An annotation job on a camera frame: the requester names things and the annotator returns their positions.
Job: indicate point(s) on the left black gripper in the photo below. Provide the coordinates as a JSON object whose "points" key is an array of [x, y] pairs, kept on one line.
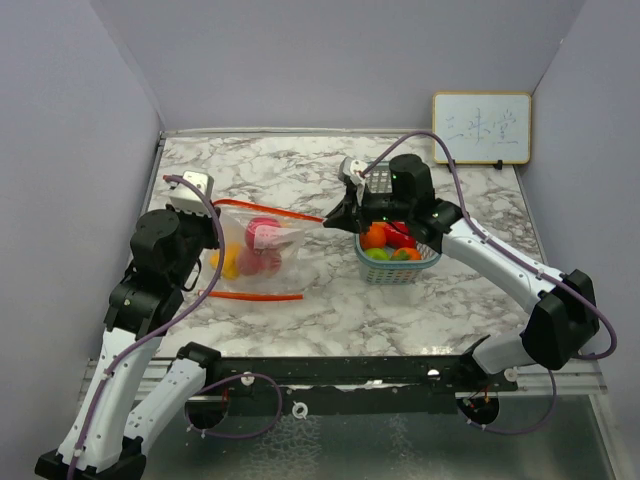
{"points": [[207, 222]]}

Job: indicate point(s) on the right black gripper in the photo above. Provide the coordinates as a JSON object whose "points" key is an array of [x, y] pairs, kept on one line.
{"points": [[349, 214]]}

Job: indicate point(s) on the yellow bell pepper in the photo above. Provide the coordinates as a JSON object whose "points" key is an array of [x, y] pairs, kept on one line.
{"points": [[229, 269]]}

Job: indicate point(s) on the red apple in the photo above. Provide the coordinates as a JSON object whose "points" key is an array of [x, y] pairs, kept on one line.
{"points": [[261, 233]]}

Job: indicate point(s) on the pink peach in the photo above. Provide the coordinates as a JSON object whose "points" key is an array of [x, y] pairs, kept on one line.
{"points": [[248, 262]]}

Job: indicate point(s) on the clear orange zip bag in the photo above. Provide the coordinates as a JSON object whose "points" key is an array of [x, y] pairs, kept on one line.
{"points": [[284, 271], [251, 297]]}

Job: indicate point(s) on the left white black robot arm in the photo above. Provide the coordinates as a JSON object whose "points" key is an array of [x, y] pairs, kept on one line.
{"points": [[112, 435]]}

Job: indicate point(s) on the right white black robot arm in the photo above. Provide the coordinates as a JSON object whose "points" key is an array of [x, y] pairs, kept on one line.
{"points": [[559, 305]]}

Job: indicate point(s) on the green fruit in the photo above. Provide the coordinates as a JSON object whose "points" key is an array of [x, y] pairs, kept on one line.
{"points": [[377, 254]]}

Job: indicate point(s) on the red bell pepper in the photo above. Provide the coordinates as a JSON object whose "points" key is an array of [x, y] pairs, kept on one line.
{"points": [[397, 235]]}

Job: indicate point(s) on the small orange fruit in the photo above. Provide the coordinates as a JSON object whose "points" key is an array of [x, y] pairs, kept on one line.
{"points": [[406, 254]]}

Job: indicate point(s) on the teal white plastic basket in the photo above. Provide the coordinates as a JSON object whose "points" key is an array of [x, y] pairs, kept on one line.
{"points": [[394, 272]]}

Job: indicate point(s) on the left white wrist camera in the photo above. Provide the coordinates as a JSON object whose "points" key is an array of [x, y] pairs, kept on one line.
{"points": [[190, 193]]}

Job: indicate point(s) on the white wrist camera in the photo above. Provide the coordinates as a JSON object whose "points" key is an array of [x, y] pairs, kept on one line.
{"points": [[190, 193], [351, 173]]}

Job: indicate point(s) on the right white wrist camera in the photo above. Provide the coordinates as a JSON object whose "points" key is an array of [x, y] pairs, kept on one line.
{"points": [[351, 173]]}

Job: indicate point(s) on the white whiteboard wooden frame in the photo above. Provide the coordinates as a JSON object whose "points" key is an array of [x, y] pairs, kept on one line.
{"points": [[484, 128]]}

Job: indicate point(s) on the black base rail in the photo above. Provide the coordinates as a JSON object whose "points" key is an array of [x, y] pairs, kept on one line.
{"points": [[341, 386]]}

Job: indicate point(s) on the aluminium frame rail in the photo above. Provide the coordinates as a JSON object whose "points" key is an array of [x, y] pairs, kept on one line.
{"points": [[555, 372]]}

